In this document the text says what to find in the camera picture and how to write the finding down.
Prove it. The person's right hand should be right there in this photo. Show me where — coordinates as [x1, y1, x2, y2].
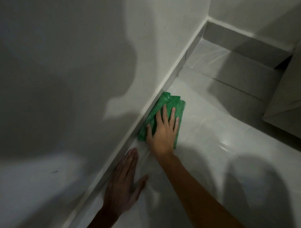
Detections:
[145, 104, 180, 157]

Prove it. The person's left hand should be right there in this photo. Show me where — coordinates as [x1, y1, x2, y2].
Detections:
[103, 148, 149, 218]

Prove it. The green cleaning cloth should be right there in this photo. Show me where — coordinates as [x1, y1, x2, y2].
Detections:
[137, 92, 186, 150]

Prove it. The person's left forearm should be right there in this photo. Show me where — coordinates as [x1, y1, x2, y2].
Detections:
[87, 208, 119, 228]

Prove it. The person's right forearm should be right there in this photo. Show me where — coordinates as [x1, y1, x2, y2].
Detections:
[154, 152, 246, 228]

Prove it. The long white baseboard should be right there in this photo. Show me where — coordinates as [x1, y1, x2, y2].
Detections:
[62, 20, 208, 228]

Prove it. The grey tiled baseboard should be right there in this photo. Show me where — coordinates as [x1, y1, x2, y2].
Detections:
[203, 20, 295, 69]

